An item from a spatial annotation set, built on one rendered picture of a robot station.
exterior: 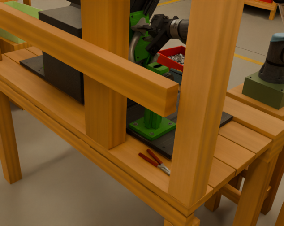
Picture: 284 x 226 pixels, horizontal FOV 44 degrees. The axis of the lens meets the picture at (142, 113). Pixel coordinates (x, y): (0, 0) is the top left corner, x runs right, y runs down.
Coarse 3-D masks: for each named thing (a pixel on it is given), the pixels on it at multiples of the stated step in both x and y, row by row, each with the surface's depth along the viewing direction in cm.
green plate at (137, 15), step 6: (138, 12) 151; (132, 18) 149; (138, 18) 152; (132, 24) 150; (132, 30) 150; (132, 36) 151; (144, 36) 156; (138, 42) 154; (144, 42) 157; (150, 42) 159; (138, 48) 155; (144, 48) 157; (138, 54) 155; (144, 54) 158; (138, 60) 156
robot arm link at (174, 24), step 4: (176, 20) 133; (180, 20) 131; (172, 24) 132; (176, 24) 131; (172, 28) 132; (176, 28) 131; (172, 32) 133; (176, 32) 131; (172, 36) 134; (176, 36) 133
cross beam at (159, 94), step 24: (0, 24) 148; (24, 24) 133; (48, 24) 129; (48, 48) 126; (72, 48) 115; (96, 48) 111; (96, 72) 110; (120, 72) 101; (144, 72) 97; (144, 96) 97; (168, 96) 92
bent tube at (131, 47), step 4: (136, 32) 149; (140, 32) 149; (136, 36) 148; (132, 40) 148; (136, 40) 148; (132, 44) 148; (136, 44) 149; (132, 48) 148; (132, 52) 148; (128, 56) 148; (132, 56) 148; (128, 60) 149; (132, 60) 149
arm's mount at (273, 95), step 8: (256, 72) 183; (248, 80) 176; (256, 80) 175; (248, 88) 178; (256, 88) 175; (264, 88) 171; (272, 88) 168; (280, 88) 168; (256, 96) 176; (264, 96) 173; (272, 96) 169; (280, 96) 166; (272, 104) 171; (280, 104) 168
